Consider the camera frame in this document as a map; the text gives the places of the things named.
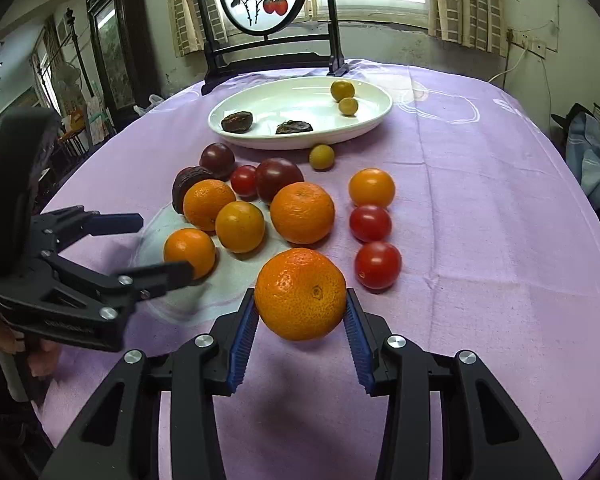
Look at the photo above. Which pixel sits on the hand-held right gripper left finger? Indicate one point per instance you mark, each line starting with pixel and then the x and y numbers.
pixel 245 345

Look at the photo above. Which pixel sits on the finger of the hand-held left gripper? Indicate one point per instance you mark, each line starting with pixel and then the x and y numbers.
pixel 115 223
pixel 155 277

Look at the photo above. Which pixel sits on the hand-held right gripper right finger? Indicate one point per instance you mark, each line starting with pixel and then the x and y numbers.
pixel 355 340

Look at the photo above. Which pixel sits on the orange tomato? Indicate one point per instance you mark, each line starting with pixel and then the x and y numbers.
pixel 240 227
pixel 187 250
pixel 372 187

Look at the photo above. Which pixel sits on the mandarin orange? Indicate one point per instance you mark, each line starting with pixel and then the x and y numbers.
pixel 302 212
pixel 300 292
pixel 207 202

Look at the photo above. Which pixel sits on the dark passion fruit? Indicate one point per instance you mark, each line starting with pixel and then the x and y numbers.
pixel 237 122
pixel 294 127
pixel 184 182

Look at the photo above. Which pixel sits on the small dark purple tomato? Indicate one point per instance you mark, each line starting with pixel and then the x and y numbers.
pixel 217 159

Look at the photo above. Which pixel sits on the small red tomato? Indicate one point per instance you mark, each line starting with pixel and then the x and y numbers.
pixel 243 180

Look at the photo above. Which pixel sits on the large dark purple tomato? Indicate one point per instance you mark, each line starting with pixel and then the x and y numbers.
pixel 278 176

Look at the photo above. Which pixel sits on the small yellow-green fruit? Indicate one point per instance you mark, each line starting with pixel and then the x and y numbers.
pixel 321 156
pixel 348 106

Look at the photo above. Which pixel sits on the white oval plate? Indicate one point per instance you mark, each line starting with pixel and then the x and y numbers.
pixel 290 100

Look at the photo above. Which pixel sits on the person's left hand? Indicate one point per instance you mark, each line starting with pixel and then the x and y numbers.
pixel 45 360

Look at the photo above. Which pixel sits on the white plastic bag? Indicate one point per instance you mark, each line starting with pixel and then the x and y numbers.
pixel 150 104

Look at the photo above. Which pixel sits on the purple tablecloth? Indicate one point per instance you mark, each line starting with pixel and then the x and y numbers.
pixel 480 210

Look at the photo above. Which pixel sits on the dark wooden cabinet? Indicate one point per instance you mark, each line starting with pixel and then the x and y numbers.
pixel 130 35

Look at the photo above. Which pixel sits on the checked beige curtain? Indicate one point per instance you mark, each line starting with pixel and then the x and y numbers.
pixel 460 5
pixel 190 10

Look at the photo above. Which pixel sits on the yellow-green tomato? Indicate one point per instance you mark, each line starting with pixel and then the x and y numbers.
pixel 342 90

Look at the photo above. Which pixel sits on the blue clothing pile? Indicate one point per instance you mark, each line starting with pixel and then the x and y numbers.
pixel 595 160

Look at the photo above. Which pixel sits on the black bag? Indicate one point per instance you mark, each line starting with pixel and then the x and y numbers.
pixel 570 120

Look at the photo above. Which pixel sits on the wall power outlet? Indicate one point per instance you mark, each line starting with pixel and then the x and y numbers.
pixel 530 42

